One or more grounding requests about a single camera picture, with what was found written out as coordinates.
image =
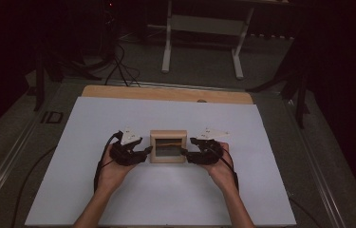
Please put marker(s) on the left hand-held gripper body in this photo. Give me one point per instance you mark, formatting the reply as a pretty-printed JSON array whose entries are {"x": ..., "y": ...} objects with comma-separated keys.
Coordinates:
[{"x": 123, "y": 155}]

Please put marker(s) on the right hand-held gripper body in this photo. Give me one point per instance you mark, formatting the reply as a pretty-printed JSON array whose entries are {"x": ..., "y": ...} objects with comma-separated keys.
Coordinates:
[{"x": 207, "y": 155}]

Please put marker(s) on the wooden picture frame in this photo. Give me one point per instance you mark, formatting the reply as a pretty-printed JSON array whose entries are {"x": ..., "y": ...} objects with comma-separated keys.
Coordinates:
[{"x": 168, "y": 134}]

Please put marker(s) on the person's left hand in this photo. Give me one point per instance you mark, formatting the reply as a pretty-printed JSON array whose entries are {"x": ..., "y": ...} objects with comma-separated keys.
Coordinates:
[{"x": 112, "y": 175}]

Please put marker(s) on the person's right hand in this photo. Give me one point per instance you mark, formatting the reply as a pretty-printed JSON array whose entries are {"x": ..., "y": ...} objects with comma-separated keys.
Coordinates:
[{"x": 218, "y": 175}]

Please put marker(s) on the white table mat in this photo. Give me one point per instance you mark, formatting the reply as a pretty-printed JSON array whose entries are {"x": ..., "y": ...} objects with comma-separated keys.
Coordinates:
[{"x": 166, "y": 190}]

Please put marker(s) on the black rectangular floor plate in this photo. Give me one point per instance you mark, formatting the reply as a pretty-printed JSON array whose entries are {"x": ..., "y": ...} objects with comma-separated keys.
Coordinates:
[{"x": 52, "y": 117}]

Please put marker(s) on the black tripod stand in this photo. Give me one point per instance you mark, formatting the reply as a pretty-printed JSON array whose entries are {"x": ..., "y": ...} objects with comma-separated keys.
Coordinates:
[
  {"x": 39, "y": 82},
  {"x": 299, "y": 95}
]

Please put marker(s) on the dark equipment stand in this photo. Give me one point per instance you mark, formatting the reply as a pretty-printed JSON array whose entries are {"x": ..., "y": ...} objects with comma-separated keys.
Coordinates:
[{"x": 109, "y": 28}]

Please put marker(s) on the metal floor rail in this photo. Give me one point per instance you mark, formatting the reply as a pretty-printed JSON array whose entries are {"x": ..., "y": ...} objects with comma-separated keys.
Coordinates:
[
  {"x": 314, "y": 177},
  {"x": 4, "y": 164},
  {"x": 182, "y": 86}
]

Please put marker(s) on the white metal desk frame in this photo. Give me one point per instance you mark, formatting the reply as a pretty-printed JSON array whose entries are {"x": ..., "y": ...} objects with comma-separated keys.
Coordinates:
[{"x": 166, "y": 47}]

